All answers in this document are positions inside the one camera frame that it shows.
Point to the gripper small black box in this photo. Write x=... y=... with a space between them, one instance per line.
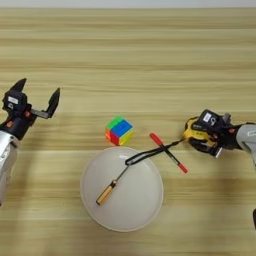
x=209 y=119
x=14 y=101

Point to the yellow tape measure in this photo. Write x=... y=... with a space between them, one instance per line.
x=188 y=130

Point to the right gripper small black box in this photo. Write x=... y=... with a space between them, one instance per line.
x=209 y=119

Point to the left gripper small black box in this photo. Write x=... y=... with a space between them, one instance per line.
x=14 y=101

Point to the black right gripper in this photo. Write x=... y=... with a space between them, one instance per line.
x=226 y=136

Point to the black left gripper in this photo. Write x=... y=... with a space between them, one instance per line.
x=15 y=127

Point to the red and black pen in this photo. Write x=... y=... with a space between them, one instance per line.
x=156 y=140

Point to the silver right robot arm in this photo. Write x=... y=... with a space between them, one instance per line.
x=248 y=140

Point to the colourful puzzle cube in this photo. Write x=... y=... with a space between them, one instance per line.
x=120 y=130

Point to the round white plate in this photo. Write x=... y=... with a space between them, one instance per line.
x=140 y=206

